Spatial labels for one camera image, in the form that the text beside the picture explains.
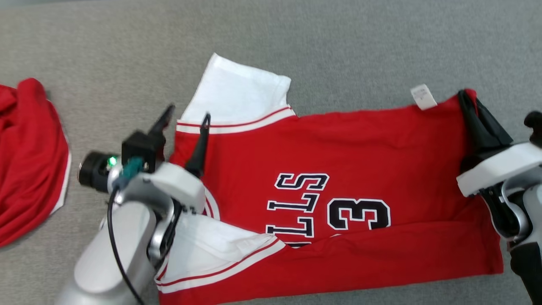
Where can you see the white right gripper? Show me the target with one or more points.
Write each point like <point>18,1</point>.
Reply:
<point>499,167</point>

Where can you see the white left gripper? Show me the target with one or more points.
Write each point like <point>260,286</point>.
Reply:
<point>178,184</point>

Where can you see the red white basketball jersey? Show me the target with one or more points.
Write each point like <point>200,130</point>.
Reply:
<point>364,148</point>

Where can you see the red shorts white trim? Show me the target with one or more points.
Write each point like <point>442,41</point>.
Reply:
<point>29,169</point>

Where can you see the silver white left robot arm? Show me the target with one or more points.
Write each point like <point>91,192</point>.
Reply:
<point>118,250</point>

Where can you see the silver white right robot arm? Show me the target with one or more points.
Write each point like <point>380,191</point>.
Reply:
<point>529,212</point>

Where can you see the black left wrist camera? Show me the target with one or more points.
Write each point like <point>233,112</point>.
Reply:
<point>137,148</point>

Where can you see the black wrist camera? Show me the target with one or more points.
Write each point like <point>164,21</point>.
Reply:
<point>137,148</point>
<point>534,127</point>

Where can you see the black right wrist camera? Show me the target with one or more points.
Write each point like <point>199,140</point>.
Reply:
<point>534,127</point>

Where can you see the teal left camera connector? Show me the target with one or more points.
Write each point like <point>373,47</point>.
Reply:
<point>129,167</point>

